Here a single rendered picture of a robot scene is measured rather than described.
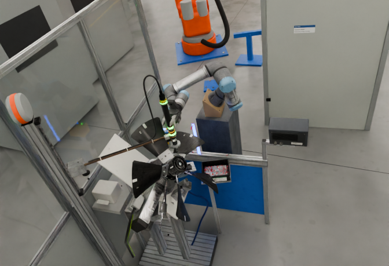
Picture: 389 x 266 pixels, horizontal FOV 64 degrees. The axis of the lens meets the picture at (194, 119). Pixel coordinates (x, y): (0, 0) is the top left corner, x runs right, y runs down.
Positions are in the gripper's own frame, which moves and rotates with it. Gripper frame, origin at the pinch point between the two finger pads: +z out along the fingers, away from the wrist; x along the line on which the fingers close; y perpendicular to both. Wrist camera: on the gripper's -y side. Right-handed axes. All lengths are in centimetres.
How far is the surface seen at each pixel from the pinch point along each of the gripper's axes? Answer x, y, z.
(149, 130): 16.3, 9.8, -3.5
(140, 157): 27.8, 32.7, 0.5
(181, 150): -0.5, 31.8, -8.5
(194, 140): -5.6, 34.6, -22.9
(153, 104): 70, 66, -105
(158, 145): 9.9, 18.4, 1.2
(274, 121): -61, 26, -38
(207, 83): 65, 146, -273
